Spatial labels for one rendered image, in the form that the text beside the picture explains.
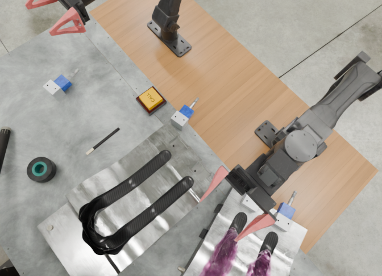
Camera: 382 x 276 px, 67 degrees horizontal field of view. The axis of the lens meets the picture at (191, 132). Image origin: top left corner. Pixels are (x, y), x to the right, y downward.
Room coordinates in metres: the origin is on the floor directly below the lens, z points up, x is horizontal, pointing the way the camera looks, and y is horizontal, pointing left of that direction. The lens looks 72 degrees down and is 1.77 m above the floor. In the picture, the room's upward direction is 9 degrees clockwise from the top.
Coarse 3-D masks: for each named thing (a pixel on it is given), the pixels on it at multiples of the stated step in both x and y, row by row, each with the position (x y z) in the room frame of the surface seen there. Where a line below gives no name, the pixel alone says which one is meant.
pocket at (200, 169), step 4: (196, 164) 0.19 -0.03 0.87; (200, 164) 0.20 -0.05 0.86; (204, 164) 0.20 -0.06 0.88; (192, 168) 0.18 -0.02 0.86; (196, 168) 0.18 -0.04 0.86; (200, 168) 0.19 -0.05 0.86; (204, 168) 0.19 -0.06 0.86; (196, 172) 0.17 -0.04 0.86; (200, 172) 0.17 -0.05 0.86; (204, 172) 0.18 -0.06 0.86; (208, 172) 0.18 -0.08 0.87; (200, 176) 0.16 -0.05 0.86; (204, 176) 0.16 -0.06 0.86
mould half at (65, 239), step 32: (160, 128) 0.29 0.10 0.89; (128, 160) 0.17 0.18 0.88; (192, 160) 0.20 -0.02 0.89; (96, 192) 0.06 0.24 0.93; (160, 192) 0.09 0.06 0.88; (192, 192) 0.10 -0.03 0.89; (64, 224) -0.05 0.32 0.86; (96, 224) -0.03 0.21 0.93; (160, 224) 0.00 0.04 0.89; (64, 256) -0.13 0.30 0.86; (96, 256) -0.12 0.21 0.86; (128, 256) -0.09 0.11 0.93
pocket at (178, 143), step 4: (176, 136) 0.27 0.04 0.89; (172, 140) 0.26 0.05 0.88; (176, 140) 0.26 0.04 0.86; (180, 140) 0.27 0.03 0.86; (172, 144) 0.25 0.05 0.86; (176, 144) 0.25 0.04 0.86; (180, 144) 0.25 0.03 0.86; (184, 144) 0.25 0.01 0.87; (176, 148) 0.24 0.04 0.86; (180, 148) 0.24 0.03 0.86; (184, 148) 0.24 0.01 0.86; (180, 152) 0.23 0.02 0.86
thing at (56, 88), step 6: (72, 72) 0.46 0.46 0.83; (60, 78) 0.43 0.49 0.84; (66, 78) 0.43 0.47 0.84; (48, 84) 0.39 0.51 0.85; (54, 84) 0.39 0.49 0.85; (60, 84) 0.40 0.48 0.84; (66, 84) 0.41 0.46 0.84; (48, 90) 0.37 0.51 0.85; (54, 90) 0.37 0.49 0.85; (60, 90) 0.38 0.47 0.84; (54, 96) 0.36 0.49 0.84; (60, 96) 0.37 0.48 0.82
